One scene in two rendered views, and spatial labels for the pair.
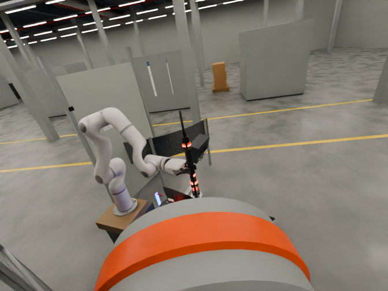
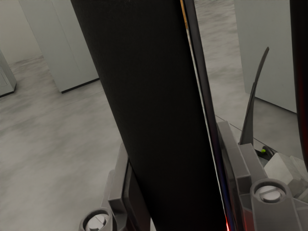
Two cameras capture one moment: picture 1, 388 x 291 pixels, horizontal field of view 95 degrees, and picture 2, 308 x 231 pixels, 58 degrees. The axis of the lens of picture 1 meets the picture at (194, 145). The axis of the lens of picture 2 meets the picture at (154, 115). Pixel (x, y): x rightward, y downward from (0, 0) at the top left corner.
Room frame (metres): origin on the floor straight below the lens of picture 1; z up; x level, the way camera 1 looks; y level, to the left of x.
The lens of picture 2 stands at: (0.83, 0.12, 1.56)
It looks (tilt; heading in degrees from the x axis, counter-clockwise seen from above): 26 degrees down; 246
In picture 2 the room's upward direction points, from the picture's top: 17 degrees counter-clockwise
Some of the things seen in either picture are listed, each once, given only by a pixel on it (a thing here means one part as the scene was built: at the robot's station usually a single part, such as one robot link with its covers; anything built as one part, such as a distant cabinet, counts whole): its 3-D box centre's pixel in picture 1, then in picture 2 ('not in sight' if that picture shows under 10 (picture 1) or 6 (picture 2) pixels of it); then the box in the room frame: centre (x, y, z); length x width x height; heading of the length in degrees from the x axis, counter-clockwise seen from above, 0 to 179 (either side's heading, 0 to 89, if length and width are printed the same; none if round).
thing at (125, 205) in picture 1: (122, 198); not in sight; (1.10, 0.64, 1.09); 0.19 x 0.19 x 0.18
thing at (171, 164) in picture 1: (174, 165); not in sight; (0.84, 0.13, 1.48); 0.11 x 0.10 x 0.07; 57
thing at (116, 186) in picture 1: (115, 174); not in sight; (1.13, 0.62, 1.30); 0.19 x 0.12 x 0.24; 154
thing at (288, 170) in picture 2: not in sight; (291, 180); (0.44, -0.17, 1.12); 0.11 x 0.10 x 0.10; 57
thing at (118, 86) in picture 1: (123, 131); not in sight; (2.57, 1.03, 1.10); 1.21 x 0.05 x 2.20; 147
